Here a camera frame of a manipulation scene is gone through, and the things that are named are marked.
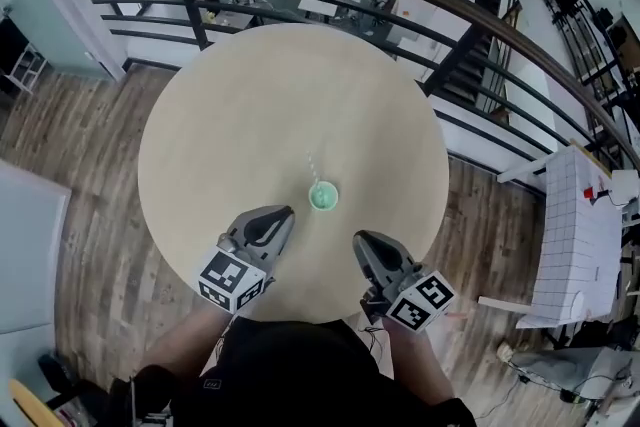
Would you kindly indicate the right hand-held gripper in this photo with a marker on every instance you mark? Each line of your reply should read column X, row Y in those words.
column 420, row 302

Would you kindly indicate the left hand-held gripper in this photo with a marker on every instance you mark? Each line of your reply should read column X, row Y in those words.
column 230, row 280

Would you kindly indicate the green cup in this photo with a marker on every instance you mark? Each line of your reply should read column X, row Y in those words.
column 324, row 197

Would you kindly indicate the teal striped paper straw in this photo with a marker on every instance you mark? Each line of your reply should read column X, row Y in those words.
column 312, row 165

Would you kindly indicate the person's right forearm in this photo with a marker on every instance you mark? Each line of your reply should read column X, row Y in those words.
column 415, row 365

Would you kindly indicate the person's left forearm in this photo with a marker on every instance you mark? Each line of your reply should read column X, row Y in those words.
column 180, row 345

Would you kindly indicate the person's black clothing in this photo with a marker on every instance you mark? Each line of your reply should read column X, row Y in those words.
column 300, row 375

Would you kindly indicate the white gridded rectangular table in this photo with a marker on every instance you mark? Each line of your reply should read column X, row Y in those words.
column 570, row 235

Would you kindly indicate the white plate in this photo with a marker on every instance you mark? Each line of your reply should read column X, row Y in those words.
column 577, row 302

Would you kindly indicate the dark staircase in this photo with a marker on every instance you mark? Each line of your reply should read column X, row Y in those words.
column 465, row 75

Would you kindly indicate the dark curved balcony railing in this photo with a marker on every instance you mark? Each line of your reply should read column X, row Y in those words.
column 192, row 5

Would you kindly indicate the white box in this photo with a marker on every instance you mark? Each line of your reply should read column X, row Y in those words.
column 625, row 187

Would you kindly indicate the yellow chair seat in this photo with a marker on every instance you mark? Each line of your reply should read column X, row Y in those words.
column 32, row 405

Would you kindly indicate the black walkway railing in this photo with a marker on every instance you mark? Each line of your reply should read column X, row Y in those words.
column 590, row 30

